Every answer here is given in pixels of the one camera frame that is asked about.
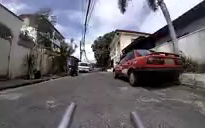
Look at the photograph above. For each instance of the pole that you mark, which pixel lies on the pole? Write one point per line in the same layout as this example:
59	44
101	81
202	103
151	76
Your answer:
80	50

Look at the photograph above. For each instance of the white wall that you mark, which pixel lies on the white wall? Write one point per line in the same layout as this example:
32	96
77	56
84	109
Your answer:
3	50

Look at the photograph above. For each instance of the grey pavement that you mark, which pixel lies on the grey pavement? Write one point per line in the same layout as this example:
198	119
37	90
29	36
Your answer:
16	82

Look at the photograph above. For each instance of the motorcycle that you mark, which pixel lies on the motorcycle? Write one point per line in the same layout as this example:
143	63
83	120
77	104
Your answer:
73	70

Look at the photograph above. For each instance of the cream building with red roof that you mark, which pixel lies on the cream building with red roof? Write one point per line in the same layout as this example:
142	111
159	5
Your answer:
121	43

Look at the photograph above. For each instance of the palm tree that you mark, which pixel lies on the palm tree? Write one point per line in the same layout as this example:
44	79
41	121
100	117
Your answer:
168	23

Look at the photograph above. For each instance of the climbing bush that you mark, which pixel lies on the climbing bush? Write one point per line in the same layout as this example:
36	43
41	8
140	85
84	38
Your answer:
31	61

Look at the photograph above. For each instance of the white car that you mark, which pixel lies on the white car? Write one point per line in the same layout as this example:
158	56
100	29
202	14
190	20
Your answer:
83	67

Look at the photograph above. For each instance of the dark green tree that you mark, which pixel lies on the dark green tree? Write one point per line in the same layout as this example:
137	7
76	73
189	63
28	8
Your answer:
101	48

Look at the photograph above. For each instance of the grey asphalt road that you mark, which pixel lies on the grey asphalt road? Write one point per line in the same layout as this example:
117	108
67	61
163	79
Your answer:
96	96

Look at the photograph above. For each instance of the red car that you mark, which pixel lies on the red car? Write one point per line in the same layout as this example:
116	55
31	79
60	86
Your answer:
146	64

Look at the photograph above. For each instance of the pale concrete pavement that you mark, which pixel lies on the pale concrete pavement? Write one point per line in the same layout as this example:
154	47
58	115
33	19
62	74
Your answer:
198	80

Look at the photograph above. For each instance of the multi-storey building with balconies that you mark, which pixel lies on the multi-storey building with balconies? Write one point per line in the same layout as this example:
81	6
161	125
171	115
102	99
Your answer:
46	33

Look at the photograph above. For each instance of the robot's own part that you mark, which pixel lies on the robot's own part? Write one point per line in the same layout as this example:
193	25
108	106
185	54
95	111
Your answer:
137	120
67	116

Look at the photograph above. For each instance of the grey building with dark roof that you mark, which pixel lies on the grey building with dark roof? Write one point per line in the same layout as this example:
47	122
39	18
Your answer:
193	36

